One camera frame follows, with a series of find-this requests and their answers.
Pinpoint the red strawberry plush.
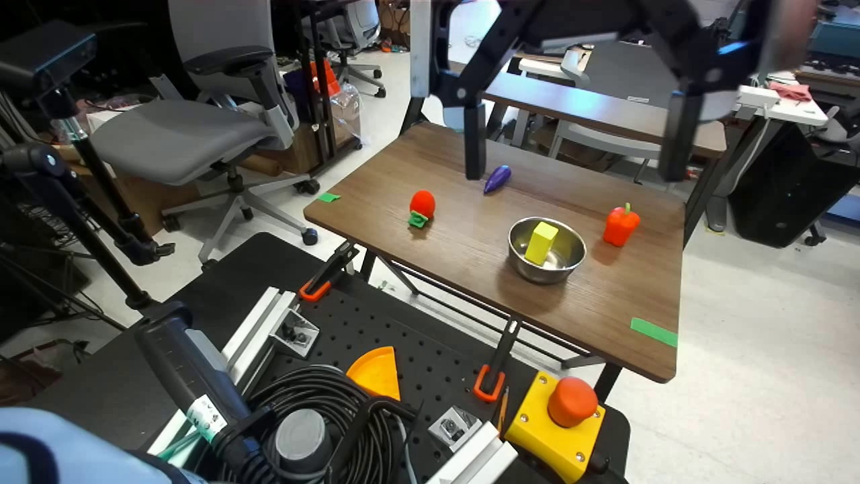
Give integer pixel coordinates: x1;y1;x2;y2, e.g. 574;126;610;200
405;184;441;234

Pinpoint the purple eggplant toy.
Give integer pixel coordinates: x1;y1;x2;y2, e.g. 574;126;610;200
481;161;516;196

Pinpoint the yellow block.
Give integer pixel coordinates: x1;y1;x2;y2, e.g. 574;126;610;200
523;221;562;266

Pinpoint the metal bowl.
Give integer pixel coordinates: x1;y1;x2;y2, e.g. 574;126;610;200
505;214;589;286

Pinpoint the orange triangular plastic piece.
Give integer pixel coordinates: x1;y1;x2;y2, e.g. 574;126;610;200
343;344;405;402

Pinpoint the orange bell pepper toy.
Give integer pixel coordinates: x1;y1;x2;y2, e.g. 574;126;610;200
599;200;644;250

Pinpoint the brown background desk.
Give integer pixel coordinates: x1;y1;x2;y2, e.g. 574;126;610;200
481;70;728;157

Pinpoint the office chair with wheels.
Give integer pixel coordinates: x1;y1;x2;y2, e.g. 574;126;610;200
317;0;388;100

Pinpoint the yellow emergency stop box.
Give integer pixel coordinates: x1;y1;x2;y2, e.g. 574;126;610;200
503;368;610;484

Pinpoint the grey round knob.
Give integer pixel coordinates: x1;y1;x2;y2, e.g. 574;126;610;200
265;405;332;481

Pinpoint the long green tape strip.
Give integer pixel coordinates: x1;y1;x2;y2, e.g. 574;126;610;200
629;313;679;350

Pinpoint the dark grey cylinder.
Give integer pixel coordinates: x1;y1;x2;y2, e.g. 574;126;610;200
130;307;253;433

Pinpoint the grey office chair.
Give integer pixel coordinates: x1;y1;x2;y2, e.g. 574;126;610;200
89;0;323;262

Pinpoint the black tripod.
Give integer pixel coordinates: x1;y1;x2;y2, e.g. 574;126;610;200
0;141;176;311

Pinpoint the white desk with dark panel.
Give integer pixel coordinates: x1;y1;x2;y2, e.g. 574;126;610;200
728;79;860;250

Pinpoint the orange item on desk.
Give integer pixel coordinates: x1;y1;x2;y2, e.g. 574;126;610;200
770;78;817;104

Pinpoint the light blue blurred object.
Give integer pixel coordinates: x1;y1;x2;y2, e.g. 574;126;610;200
0;405;181;484

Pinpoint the black clamp orange handle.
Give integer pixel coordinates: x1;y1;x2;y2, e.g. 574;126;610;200
294;238;359;307
470;317;523;405

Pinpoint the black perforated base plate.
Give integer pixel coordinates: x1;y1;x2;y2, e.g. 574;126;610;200
23;230;630;484

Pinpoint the black metal frame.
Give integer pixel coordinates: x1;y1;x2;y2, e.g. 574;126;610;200
399;0;782;183

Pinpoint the small metal bracket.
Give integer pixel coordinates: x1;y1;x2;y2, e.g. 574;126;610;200
426;405;482;454
272;311;323;359

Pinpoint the black cable bundle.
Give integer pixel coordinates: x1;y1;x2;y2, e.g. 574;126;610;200
212;359;425;484

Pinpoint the aluminium extrusion rail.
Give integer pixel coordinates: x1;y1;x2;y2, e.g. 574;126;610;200
426;420;520;484
145;284;300;452

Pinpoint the black camera on stand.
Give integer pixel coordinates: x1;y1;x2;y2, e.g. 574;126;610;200
0;22;100;101

